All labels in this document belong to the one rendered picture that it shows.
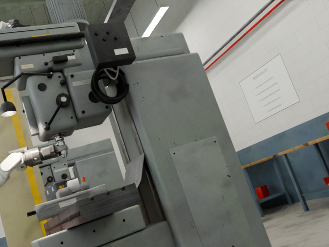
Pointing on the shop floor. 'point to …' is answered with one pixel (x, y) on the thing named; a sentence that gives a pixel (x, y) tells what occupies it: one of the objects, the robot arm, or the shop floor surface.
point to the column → (184, 155)
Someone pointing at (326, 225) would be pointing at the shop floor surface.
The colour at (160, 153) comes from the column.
